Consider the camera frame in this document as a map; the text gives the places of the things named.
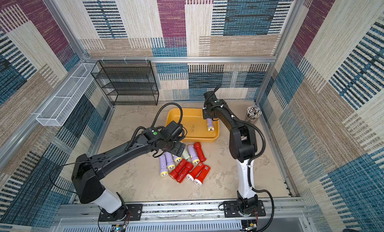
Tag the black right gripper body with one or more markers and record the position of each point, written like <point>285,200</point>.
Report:
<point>208,114</point>

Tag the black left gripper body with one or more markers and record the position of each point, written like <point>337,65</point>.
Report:
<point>175,148</point>

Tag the purple flashlight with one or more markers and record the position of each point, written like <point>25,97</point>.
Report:
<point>170,162</point>
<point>210,125</point>
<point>194,157</point>
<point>177,159</point>
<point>163,166</point>

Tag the yellow plastic storage tray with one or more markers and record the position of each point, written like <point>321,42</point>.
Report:
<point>197,127</point>

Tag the pale green flashlight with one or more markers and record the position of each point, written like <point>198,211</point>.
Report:
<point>186,155</point>

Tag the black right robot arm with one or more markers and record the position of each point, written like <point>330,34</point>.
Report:
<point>246,144</point>

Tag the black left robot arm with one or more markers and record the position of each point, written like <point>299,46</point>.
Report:
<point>89,171</point>

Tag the red flashlight white head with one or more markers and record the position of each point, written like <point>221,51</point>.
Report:
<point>191,176</point>

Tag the cup of pencils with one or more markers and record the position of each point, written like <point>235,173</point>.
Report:
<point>253,114</point>

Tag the black wire shelf rack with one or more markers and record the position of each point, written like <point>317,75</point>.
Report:
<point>127,82</point>

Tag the white mesh wall basket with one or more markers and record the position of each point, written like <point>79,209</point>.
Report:
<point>63,103</point>

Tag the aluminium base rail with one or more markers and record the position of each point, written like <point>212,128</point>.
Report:
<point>283,215</point>

